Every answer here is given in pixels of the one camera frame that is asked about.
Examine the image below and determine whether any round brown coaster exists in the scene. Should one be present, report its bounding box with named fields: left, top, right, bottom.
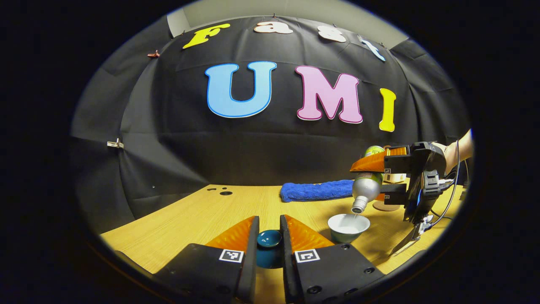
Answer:
left=373, top=198, right=401, bottom=212

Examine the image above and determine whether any green label water bottle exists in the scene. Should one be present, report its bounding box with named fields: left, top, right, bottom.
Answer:
left=351, top=146, right=385, bottom=214

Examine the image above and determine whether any black cable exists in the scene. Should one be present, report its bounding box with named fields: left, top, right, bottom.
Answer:
left=428, top=139, right=461, bottom=231

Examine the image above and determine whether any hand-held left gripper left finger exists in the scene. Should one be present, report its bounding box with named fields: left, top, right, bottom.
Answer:
left=153, top=216, right=260, bottom=304

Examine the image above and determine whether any blue towel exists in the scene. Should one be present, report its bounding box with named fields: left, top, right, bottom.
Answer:
left=280, top=179, right=356, bottom=203

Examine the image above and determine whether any teal teacup lid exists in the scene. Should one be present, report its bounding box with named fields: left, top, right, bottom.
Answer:
left=256, top=229, right=284, bottom=269

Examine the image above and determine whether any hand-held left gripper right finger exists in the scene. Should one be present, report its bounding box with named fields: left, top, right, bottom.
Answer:
left=279, top=214, right=385, bottom=304

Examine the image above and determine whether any black backdrop cloth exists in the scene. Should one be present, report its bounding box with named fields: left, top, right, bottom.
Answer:
left=70, top=15, right=472, bottom=233

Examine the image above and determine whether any ceramic teacup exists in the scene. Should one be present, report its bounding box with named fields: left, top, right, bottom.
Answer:
left=328, top=213, right=371, bottom=244

